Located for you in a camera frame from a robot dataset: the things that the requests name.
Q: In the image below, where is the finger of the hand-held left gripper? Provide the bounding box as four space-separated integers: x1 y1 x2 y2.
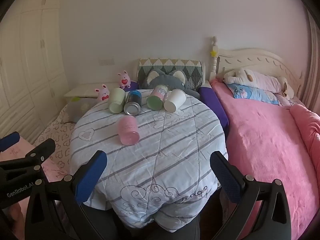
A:
0 131 21 153
0 138 56 181

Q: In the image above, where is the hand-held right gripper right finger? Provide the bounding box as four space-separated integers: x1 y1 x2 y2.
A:
210 151 292 240

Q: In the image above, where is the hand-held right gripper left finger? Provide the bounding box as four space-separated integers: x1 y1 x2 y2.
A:
24 150 108 240

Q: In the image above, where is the light green cup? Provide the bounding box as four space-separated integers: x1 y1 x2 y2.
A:
108 87 126 114

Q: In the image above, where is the white cup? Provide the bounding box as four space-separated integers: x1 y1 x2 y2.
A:
163 89 187 113

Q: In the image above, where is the green and pink cup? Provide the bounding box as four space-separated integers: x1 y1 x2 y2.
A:
146 85 169 111

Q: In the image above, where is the heart print bed sheet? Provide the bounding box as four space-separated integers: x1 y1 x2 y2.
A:
34 104 77 178

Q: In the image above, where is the light pink cloth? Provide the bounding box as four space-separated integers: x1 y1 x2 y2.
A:
0 135 68 183

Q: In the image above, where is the pink fleece blanket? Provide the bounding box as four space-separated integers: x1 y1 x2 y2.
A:
211 79 320 240

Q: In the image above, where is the grey pillow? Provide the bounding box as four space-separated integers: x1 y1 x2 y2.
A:
66 97 99 124

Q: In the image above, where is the white nightstand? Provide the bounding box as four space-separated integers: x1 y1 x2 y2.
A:
64 82 121 98

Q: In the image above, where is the white grey striped quilt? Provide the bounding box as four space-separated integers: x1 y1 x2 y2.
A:
69 89 229 236

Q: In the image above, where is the cream wardrobe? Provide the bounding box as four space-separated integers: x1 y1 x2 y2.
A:
0 0 69 141

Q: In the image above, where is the purple bolster cushion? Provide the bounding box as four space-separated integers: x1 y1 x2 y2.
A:
198 86 229 128

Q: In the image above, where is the pink rabbit plush toy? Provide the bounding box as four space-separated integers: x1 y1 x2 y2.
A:
94 84 111 102
117 70 132 89

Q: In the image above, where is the blue metal can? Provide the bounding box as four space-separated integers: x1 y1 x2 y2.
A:
123 90 142 116

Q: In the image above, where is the blue printed pillow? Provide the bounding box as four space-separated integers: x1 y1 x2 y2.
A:
226 83 281 105

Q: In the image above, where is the rolled pink blanket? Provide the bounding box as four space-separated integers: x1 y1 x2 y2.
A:
289 104 320 162

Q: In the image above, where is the white and pink long plush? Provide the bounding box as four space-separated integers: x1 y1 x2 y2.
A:
223 67 295 100

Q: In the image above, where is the grey plush animal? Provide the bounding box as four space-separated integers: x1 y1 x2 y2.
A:
142 69 201 98

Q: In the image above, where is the cream carved bed headboard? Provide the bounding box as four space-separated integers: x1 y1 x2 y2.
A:
209 36 304 98

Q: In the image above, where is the diamond pattern cushion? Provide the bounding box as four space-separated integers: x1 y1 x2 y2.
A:
137 58 204 90

